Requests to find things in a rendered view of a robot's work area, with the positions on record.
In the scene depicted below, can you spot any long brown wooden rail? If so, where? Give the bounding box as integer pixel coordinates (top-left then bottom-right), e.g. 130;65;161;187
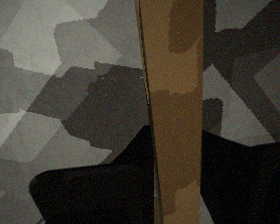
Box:
134;0;204;224

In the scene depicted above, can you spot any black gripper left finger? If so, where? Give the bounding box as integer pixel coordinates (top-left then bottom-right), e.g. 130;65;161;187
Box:
28;125;154;224

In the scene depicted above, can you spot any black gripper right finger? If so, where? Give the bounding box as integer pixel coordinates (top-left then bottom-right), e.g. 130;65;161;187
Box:
200;130;280;224

